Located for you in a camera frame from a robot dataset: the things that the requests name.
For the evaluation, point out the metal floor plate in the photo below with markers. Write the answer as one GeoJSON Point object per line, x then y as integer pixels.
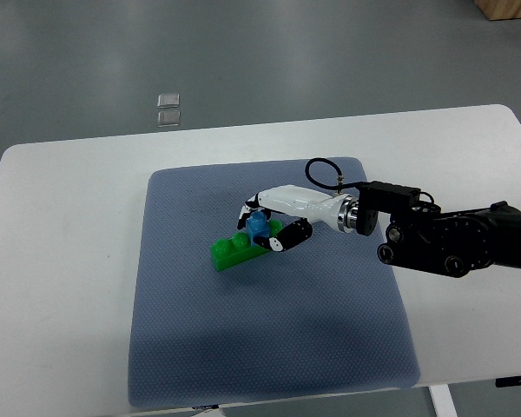
{"type": "Point", "coordinates": [168, 100]}
{"type": "Point", "coordinates": [168, 118]}

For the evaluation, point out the lower metal floor plate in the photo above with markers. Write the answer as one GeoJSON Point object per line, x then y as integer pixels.
{"type": "Point", "coordinates": [168, 118]}

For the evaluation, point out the white table leg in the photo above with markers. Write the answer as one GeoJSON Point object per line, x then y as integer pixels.
{"type": "Point", "coordinates": [442, 401]}

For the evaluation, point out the upper metal floor plate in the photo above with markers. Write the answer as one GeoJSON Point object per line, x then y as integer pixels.
{"type": "Point", "coordinates": [168, 100]}

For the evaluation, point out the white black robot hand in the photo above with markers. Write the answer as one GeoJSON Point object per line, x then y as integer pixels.
{"type": "Point", "coordinates": [307, 206]}

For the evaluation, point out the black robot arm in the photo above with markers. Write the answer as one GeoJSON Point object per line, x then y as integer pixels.
{"type": "Point", "coordinates": [420, 236]}

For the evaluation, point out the wooden box corner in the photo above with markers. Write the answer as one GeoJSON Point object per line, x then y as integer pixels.
{"type": "Point", "coordinates": [496, 10]}

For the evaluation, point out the blue-grey textured mat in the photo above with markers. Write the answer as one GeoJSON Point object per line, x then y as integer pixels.
{"type": "Point", "coordinates": [324, 317]}

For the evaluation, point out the long green toy block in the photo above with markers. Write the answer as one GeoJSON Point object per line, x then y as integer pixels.
{"type": "Point", "coordinates": [227, 253]}

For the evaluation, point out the small blue toy block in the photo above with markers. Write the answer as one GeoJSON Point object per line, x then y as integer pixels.
{"type": "Point", "coordinates": [257, 226]}

